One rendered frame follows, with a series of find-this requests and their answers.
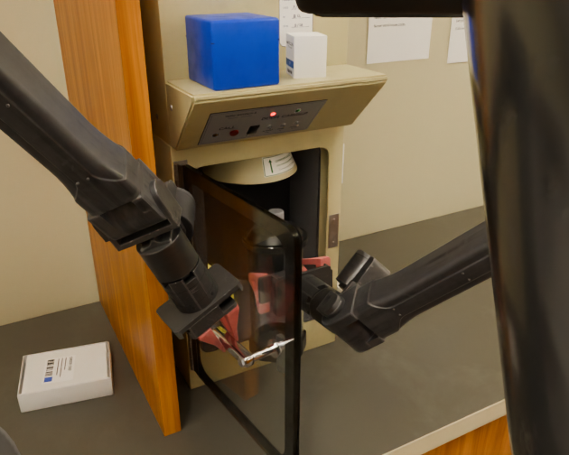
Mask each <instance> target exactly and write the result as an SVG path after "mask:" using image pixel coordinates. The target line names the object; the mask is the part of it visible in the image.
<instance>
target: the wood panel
mask: <svg viewBox="0 0 569 455"><path fill-rule="evenodd" d="M53 3H54V9H55V15H56V21H57V27H58V33H59V38H60V45H61V56H62V61H63V68H64V73H65V79H66V85H67V91H68V97H69V102H70V103H71V104H72V105H73V106H74V107H75V108H77V109H78V111H79V112H80V113H81V114H82V115H83V116H84V117H85V118H86V119H87V120H88V121H89V122H90V123H91V124H92V125H93V126H95V127H96V128H97V130H98V131H100V132H101V133H102V134H103V135H105V136H106V137H107V138H109V139H110V140H112V141H113V142H114V143H116V144H120V145H122V146H123V147H125V148H126V149H127V150H128V151H129V152H130V153H131V154H132V155H133V156H134V158H135V159H138V158H140V159H141V160H142V161H143V162H144V163H145V164H146V165H147V167H148V168H149V169H150V170H151V171H152V172H153V173H154V174H155V175H156V169H155V159H154V142H153V133H152V123H151V114H150V105H149V95H148V86H147V77H146V66H145V49H144V40H143V30H142V21H141V12H140V2H139V0H53ZM88 225H89V236H90V243H91V248H92V255H93V260H94V266H95V272H96V278H97V284H98V295H99V300H100V302H101V305H102V307H103V309H104V311H105V313H106V315H107V317H108V319H109V321H110V324H111V326H112V328H113V330H114V332H115V333H116V335H117V338H118V340H119V342H120V345H121V347H122V349H123V350H124V352H125V354H126V357H127V359H128V361H129V363H130V366H131V368H132V369H133V371H134V373H135V376H136V378H137V380H138V382H139V385H140V386H141V388H142V390H143V392H144V394H145V397H146V399H147V401H148V403H149V405H150V407H151V409H152V411H153V413H154V416H155V418H156V420H157V422H158V423H159V426H160V428H161V430H162V432H163V435H164V436H167V435H169V434H172V433H175V432H178V431H181V421H180V412H179V402H178V393H177V384H176V374H175V364H174V355H173V337H172V330H171V329H170V328H169V327H168V326H167V324H166V323H164V322H163V320H162V319H161V318H160V317H159V315H158V314H157V313H156V310H157V309H158V308H159V307H160V306H161V305H163V304H164V303H165V302H167V301H168V294H167V292H166V291H165V290H164V288H163V287H162V286H161V284H160V283H159V282H158V280H157V279H156V277H155V276H154V274H153V273H152V271H151V270H150V268H149V267H148V266H147V264H146V263H145V261H144V260H143V258H142V257H141V256H140V255H139V254H138V252H137V251H136V245H135V246H131V247H129V248H127V249H124V250H121V251H119V252H118V251H117V249H116V248H115V247H114V246H113V244H112V243H111V242H110V241H108V242H105V241H104V239H103V238H102V237H101V236H100V235H99V233H98V232H97V231H96V230H95V229H94V228H93V226H92V225H91V223H90V222H89V221H88Z"/></svg>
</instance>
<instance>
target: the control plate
mask: <svg viewBox="0 0 569 455"><path fill-rule="evenodd" d="M327 100H328V99H324V100H316V101H309V102H302V103H293V104H286V105H279V106H271V107H258V108H250V109H242V110H235V111H228V112H220V113H213V114H210V116H209V119H208V121H207V123H206V125H205V127H204V130H203V132H202V135H201V138H200V141H199V142H198V145H201V144H213V143H218V142H225V141H231V140H238V139H244V138H250V137H256V136H262V135H274V134H281V133H287V132H293V131H299V130H305V129H307V128H308V127H309V125H310V124H311V122H312V121H313V120H314V118H315V117H316V116H317V114H318V113H319V112H320V110H321V109H322V107H323V105H324V104H325V103H326V101H327ZM298 108H300V109H301V111H300V112H298V113H295V112H294V111H295V110H296V109H298ZM272 112H276V114H275V115H274V116H270V114H271V113H272ZM297 121H298V122H300V123H299V125H298V126H296V125H294V123H295V122H297ZM281 124H286V125H285V128H283V127H282V126H281ZM252 125H260V127H259V128H258V129H257V132H256V133H255V134H251V135H247V131H248V129H249V127H250V126H252ZM269 125H272V129H271V130H269V129H268V128H267V127H268V126H269ZM233 130H238V134H237V135H235V136H231V135H230V134H229V133H230V132H231V131H233ZM216 133H218V134H219V135H218V136H216V137H212V135H213V134H216Z"/></svg>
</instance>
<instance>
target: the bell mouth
mask: <svg viewBox="0 0 569 455"><path fill-rule="evenodd" d="M202 171H203V173H204V174H206V175H208V176H210V177H211V178H212V179H214V180H215V181H221V182H225V183H231V184H243V185H251V184H264V183H270V182H275V181H281V180H283V179H286V178H288V177H290V176H292V175H293V174H294V173H295V172H296V171H297V165H296V163H295V161H294V158H293V156H292V154H291V152H290V153H280V154H274V155H268V156H263V157H257V158H251V159H246V160H240V161H234V162H224V163H219V164H213V165H207V166H203V167H202Z"/></svg>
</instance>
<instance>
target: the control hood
mask: <svg viewBox="0 0 569 455"><path fill-rule="evenodd" d="M386 82H387V74H383V73H379V72H375V71H373V70H366V69H362V68H359V67H355V66H351V65H348V64H343V65H333V66H326V77H324V78H304V79H294V78H293V77H291V76H290V75H288V74H287V73H286V70H279V83H278V84H277V85H270V86H262V87H253V88H236V89H228V90H219V91H214V90H212V89H210V88H207V87H205V86H203V85H201V84H199V83H197V82H195V81H193V80H191V79H179V80H169V81H167V83H165V86H166V97H167V108H168V119H169V130H170V141H171V146H172V147H173V148H174V149H175V150H177V151H178V150H183V149H190V148H196V147H202V146H208V145H214V144H226V143H232V142H238V141H245V140H251V139H257V138H263V137H269V136H276V135H287V134H293V133H300V132H306V131H312V130H318V129H324V128H331V127H336V126H343V125H352V124H353V122H354V121H355V120H356V119H357V117H358V116H359V115H360V114H361V112H362V111H363V110H364V109H365V107H366V106H367V105H368V104H369V102H370V101H371V100H372V99H373V97H374V96H376V94H377V93H378V92H379V91H380V90H381V88H382V87H383V86H384V85H385V83H386ZM324 99H328V100H327V101H326V103H325V104H324V105H323V107H322V109H321V110H320V112H319V113H318V114H317V116H316V117H315V118H314V120H313V121H312V122H311V124H310V125H309V127H308V128H307V129H305V130H299V131H293V132H287V133H281V134H274V135H262V136H256V137H250V138H244V139H238V140H231V141H225V142H218V143H213V144H201V145H198V142H199V141H200V138H201V135H202V132H203V130H204V127H205V125H206V123H207V121H208V119H209V116H210V114H213V113H220V112H228V111H235V110H242V109H250V108H258V107H271V106H279V105H286V104H293V103H302V102H309V101H316V100H324Z"/></svg>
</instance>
